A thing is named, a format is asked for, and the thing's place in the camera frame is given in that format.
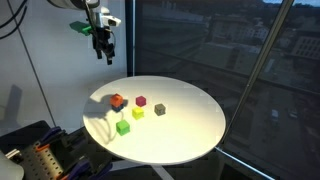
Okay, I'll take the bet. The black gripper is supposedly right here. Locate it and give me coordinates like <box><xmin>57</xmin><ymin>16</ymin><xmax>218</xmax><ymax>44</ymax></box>
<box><xmin>91</xmin><ymin>27</ymin><xmax>116</xmax><ymax>66</ymax></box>

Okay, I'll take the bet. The orange block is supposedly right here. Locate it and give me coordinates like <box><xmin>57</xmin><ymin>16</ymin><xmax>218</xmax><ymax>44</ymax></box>
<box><xmin>109</xmin><ymin>93</ymin><xmax>125</xmax><ymax>108</ymax></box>

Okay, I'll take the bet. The blue block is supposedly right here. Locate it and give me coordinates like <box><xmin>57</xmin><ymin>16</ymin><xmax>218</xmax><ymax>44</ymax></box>
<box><xmin>111</xmin><ymin>103</ymin><xmax>126</xmax><ymax>113</ymax></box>

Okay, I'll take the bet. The magenta block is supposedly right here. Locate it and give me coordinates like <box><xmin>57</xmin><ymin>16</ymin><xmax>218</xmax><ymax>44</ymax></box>
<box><xmin>135</xmin><ymin>95</ymin><xmax>148</xmax><ymax>108</ymax></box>

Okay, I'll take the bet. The yellow-green block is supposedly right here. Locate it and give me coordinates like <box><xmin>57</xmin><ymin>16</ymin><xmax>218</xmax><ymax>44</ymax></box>
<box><xmin>131</xmin><ymin>106</ymin><xmax>146</xmax><ymax>121</ymax></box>

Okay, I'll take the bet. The green block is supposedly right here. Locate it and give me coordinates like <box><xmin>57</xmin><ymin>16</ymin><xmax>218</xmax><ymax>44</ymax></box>
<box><xmin>115</xmin><ymin>119</ymin><xmax>131</xmax><ymax>137</ymax></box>

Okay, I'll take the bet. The grey block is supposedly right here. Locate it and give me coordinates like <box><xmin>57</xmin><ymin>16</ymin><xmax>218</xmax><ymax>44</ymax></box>
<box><xmin>153</xmin><ymin>103</ymin><xmax>167</xmax><ymax>117</ymax></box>

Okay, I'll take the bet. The black clamp with orange tips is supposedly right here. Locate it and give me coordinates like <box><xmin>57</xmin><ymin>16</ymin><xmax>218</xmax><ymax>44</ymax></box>
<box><xmin>34</xmin><ymin>125</ymin><xmax>86</xmax><ymax>152</ymax></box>
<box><xmin>59</xmin><ymin>156</ymin><xmax>115</xmax><ymax>180</ymax></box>

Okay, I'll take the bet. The perforated metal board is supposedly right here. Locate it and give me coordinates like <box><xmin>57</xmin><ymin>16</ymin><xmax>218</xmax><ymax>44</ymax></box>
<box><xmin>23</xmin><ymin>144</ymin><xmax>66</xmax><ymax>180</ymax></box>

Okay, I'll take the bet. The white rounded object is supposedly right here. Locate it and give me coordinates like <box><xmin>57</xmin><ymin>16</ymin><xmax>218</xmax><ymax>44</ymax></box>
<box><xmin>0</xmin><ymin>149</ymin><xmax>25</xmax><ymax>180</ymax></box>

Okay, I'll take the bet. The slanted window mullion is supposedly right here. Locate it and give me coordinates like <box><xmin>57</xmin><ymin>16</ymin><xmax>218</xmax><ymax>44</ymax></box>
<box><xmin>219</xmin><ymin>0</ymin><xmax>296</xmax><ymax>148</ymax></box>

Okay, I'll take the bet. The vertical window frame post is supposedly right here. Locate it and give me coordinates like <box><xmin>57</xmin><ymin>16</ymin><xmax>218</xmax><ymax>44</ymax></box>
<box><xmin>124</xmin><ymin>0</ymin><xmax>137</xmax><ymax>78</ymax></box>

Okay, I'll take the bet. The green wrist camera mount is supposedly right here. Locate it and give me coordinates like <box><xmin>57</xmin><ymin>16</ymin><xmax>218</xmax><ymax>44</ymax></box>
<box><xmin>68</xmin><ymin>20</ymin><xmax>94</xmax><ymax>37</ymax></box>

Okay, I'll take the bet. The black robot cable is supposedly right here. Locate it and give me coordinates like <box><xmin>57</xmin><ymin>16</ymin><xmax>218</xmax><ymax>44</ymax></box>
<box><xmin>0</xmin><ymin>0</ymin><xmax>30</xmax><ymax>40</ymax></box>

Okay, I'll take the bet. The white table pedestal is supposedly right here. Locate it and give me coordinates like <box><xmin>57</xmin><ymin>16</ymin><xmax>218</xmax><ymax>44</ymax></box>
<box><xmin>152</xmin><ymin>164</ymin><xmax>175</xmax><ymax>180</ymax></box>

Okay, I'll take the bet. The window sill frame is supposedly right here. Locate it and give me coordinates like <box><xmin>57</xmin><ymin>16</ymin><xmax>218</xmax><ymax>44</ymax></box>
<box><xmin>214</xmin><ymin>146</ymin><xmax>278</xmax><ymax>180</ymax></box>

